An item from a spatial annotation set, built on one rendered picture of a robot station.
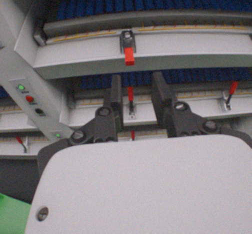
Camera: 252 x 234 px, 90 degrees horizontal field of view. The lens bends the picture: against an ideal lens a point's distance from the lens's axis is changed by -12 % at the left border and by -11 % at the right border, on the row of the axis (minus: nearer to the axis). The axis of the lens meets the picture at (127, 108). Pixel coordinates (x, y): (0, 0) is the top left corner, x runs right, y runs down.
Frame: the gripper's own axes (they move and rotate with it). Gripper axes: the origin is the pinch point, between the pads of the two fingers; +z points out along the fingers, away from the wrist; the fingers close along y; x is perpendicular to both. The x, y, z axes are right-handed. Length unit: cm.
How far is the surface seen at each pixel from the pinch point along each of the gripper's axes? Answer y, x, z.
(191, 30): 12.0, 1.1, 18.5
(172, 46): 7.7, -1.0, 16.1
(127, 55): -0.5, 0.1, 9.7
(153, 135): 8.1, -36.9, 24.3
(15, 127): -35.5, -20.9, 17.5
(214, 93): 25.0, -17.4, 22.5
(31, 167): -51, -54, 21
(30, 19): -18.0, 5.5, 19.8
